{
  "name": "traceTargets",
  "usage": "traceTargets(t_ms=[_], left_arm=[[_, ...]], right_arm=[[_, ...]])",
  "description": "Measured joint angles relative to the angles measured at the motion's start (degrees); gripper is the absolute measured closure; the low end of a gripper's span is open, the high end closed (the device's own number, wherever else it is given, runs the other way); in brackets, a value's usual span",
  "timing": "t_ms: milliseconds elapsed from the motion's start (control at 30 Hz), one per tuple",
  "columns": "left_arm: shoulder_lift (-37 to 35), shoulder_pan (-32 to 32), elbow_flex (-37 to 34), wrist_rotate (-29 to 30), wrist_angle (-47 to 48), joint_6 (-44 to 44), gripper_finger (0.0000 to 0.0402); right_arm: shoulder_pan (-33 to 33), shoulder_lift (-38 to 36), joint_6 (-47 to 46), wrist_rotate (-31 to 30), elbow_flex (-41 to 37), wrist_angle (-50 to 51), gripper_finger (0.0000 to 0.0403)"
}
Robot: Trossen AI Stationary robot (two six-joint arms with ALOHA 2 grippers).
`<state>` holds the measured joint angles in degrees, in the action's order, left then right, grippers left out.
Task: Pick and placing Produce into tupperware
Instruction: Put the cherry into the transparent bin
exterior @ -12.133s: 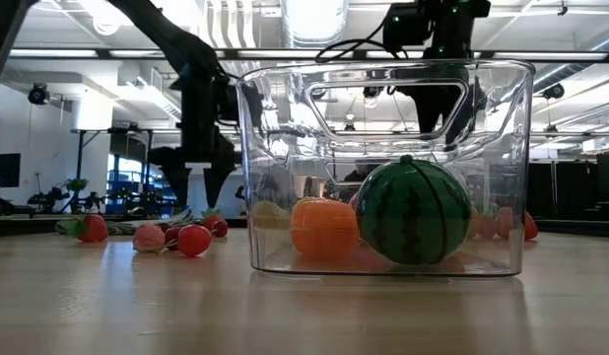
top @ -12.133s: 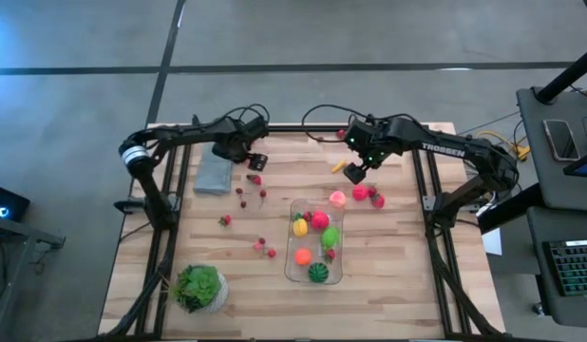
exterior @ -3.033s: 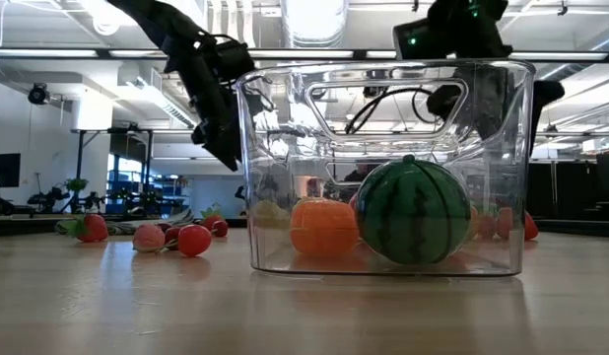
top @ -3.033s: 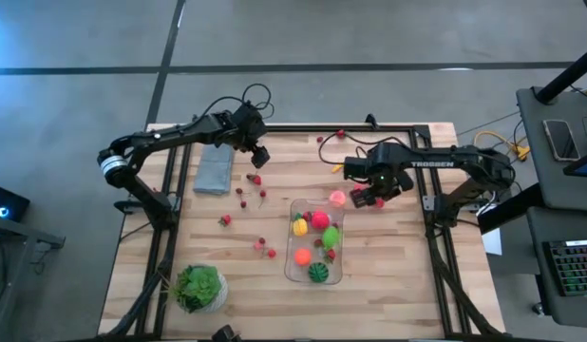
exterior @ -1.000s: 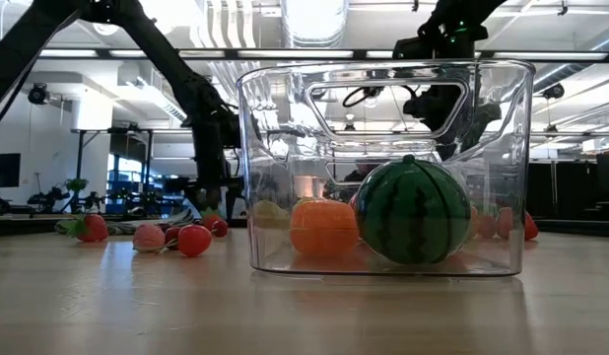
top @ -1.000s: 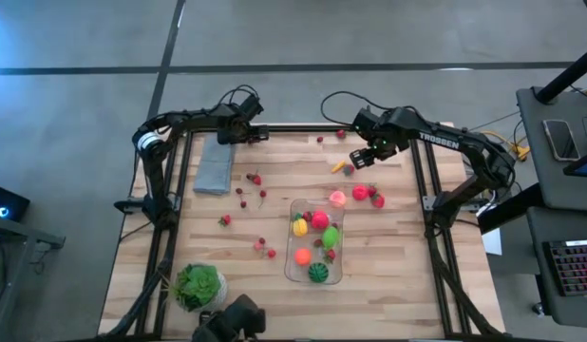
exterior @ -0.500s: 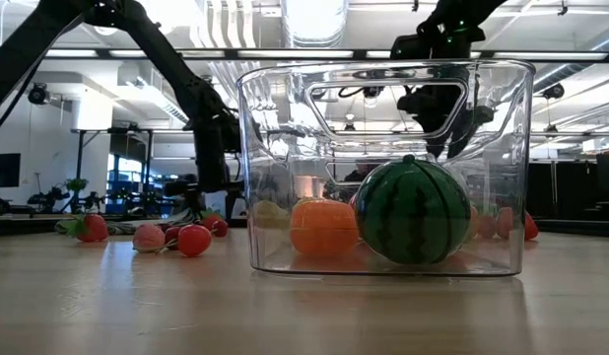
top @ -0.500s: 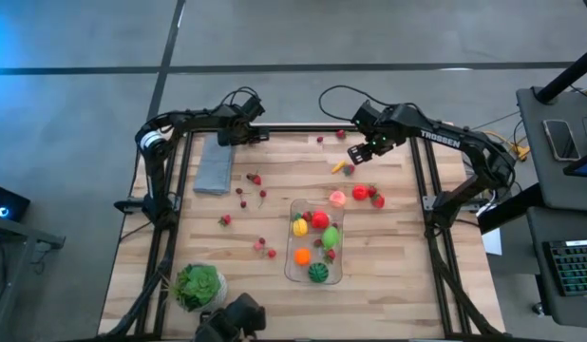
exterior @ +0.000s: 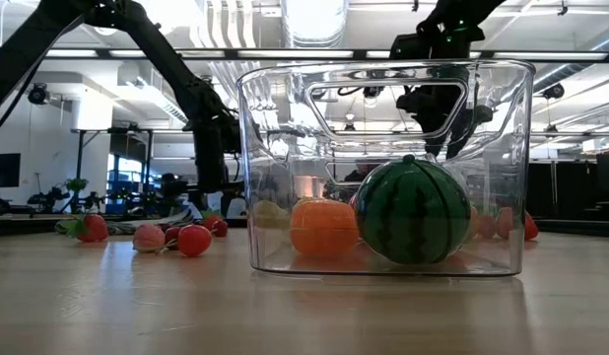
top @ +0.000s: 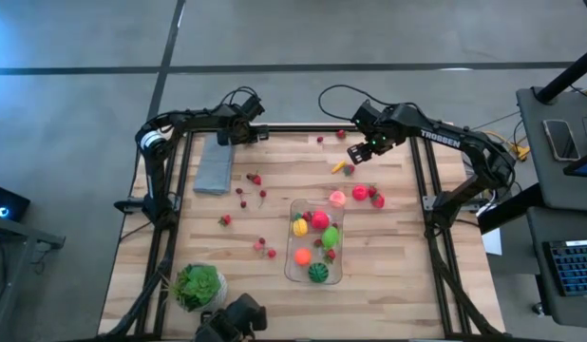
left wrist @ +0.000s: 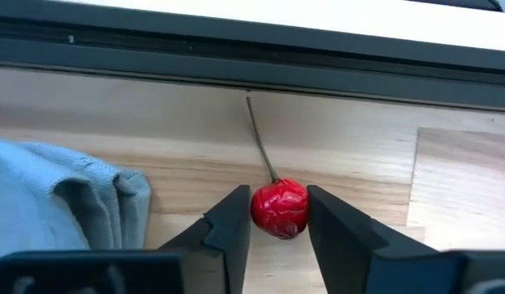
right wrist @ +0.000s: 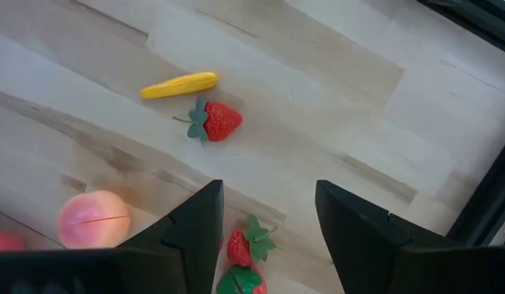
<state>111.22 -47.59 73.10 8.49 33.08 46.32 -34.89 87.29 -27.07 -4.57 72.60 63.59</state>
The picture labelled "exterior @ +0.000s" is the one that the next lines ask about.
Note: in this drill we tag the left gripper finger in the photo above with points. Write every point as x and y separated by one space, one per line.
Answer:
228 202
198 201

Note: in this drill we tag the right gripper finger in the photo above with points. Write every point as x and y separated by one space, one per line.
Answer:
459 140
435 140

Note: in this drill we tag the red toy strawberry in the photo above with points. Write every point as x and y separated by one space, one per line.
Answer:
211 222
93 228
531 227

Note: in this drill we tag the pink toy peach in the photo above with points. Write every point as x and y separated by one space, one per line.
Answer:
149 238

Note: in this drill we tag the green striped toy watermelon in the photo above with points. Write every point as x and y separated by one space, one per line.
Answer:
413 212

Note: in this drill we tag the orange pumpkin toy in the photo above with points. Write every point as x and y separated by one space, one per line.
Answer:
324 227

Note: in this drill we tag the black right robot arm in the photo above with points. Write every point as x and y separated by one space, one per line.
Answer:
462 12

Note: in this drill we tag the black lab robot arm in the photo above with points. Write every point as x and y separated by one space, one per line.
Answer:
137 201
48 198

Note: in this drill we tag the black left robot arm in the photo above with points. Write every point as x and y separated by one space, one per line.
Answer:
156 54

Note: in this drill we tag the clear plastic storage container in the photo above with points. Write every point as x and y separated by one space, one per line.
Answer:
270 123

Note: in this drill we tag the blue folded cloth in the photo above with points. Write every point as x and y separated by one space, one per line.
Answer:
137 228

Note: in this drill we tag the black ceiling spotlight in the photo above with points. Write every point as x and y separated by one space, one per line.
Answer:
372 91
38 93
554 91

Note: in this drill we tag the person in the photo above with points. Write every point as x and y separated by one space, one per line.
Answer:
358 172

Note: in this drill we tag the black bar with light strips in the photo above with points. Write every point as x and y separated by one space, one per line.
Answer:
359 54

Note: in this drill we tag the black partition panel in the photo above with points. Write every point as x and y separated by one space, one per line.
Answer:
565 187

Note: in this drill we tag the small green leafy plant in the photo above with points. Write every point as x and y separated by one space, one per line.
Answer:
76 185

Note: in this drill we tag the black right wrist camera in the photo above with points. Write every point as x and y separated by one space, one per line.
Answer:
410 47

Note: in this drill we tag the black workstation frame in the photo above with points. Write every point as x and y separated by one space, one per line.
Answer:
150 158

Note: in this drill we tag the silver ceiling air duct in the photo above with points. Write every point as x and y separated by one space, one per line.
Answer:
314 20

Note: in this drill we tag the black wall monitor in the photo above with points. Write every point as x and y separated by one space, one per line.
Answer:
6 170

